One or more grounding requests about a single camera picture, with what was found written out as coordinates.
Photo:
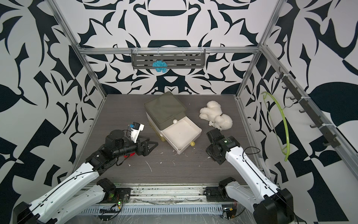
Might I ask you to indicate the green clothes hanger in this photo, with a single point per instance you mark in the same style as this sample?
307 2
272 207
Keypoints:
280 129

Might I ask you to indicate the teal crumpled scrunchie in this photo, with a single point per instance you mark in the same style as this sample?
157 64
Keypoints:
160 66

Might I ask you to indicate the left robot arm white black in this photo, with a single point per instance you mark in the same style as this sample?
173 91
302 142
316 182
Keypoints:
62 202

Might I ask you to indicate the drawer unit olive cream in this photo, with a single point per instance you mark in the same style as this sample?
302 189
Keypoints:
163 110

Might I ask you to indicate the red toy with eyes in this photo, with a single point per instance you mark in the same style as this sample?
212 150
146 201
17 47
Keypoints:
127 156

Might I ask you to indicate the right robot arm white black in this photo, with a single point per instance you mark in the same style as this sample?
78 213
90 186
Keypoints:
268 203

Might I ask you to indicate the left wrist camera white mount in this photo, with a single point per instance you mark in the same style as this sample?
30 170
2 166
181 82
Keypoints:
135 129

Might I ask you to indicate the white drawer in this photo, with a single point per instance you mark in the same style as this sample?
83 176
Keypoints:
180 134

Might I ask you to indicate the white plush polar bear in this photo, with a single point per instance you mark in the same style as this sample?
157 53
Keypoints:
214 115

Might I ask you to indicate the grey slotted wall shelf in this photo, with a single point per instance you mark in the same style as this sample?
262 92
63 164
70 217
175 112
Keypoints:
176 58

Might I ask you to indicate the white slotted cable duct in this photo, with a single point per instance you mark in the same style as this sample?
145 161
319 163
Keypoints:
181 209

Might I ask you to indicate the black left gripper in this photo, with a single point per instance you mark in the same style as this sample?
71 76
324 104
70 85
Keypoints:
141 151

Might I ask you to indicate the dark wall hook rail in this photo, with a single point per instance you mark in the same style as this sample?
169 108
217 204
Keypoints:
310 108

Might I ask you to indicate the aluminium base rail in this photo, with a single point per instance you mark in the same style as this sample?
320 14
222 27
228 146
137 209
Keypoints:
163 194

